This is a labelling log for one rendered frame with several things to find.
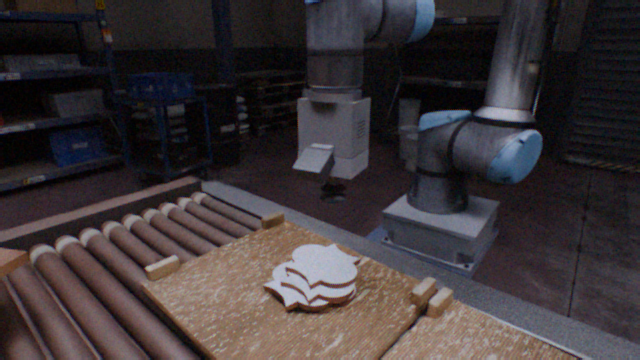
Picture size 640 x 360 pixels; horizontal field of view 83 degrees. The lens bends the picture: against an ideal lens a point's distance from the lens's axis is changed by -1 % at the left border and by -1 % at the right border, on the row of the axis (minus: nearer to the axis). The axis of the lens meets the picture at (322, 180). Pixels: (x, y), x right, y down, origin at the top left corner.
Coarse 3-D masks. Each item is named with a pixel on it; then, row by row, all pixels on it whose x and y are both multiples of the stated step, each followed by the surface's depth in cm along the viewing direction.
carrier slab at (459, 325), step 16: (464, 304) 60; (432, 320) 57; (448, 320) 57; (464, 320) 57; (480, 320) 57; (496, 320) 57; (416, 336) 54; (432, 336) 54; (448, 336) 54; (464, 336) 54; (480, 336) 54; (496, 336) 54; (512, 336) 54; (528, 336) 54; (400, 352) 51; (416, 352) 51; (432, 352) 51; (448, 352) 51; (464, 352) 51; (480, 352) 51; (496, 352) 51; (512, 352) 51; (528, 352) 51; (544, 352) 51; (560, 352) 51
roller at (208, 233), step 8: (160, 208) 101; (168, 208) 99; (176, 208) 99; (168, 216) 98; (176, 216) 96; (184, 216) 95; (192, 216) 95; (184, 224) 93; (192, 224) 91; (200, 224) 91; (192, 232) 91; (200, 232) 89; (208, 232) 87; (216, 232) 87; (208, 240) 87; (216, 240) 85; (224, 240) 84; (232, 240) 83; (400, 336) 56; (392, 344) 56
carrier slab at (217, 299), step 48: (240, 240) 80; (288, 240) 80; (144, 288) 65; (192, 288) 64; (240, 288) 64; (384, 288) 64; (192, 336) 54; (240, 336) 54; (288, 336) 54; (336, 336) 54; (384, 336) 54
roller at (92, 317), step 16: (32, 256) 78; (48, 256) 77; (48, 272) 72; (64, 272) 71; (64, 288) 67; (80, 288) 67; (64, 304) 66; (80, 304) 63; (96, 304) 63; (80, 320) 61; (96, 320) 59; (112, 320) 60; (96, 336) 57; (112, 336) 56; (128, 336) 57; (112, 352) 53; (128, 352) 53
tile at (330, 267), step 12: (300, 252) 67; (312, 252) 67; (324, 252) 67; (336, 252) 67; (288, 264) 63; (300, 264) 63; (312, 264) 63; (324, 264) 63; (336, 264) 63; (348, 264) 63; (300, 276) 62; (312, 276) 60; (324, 276) 60; (336, 276) 60; (348, 276) 60; (312, 288) 59; (336, 288) 59
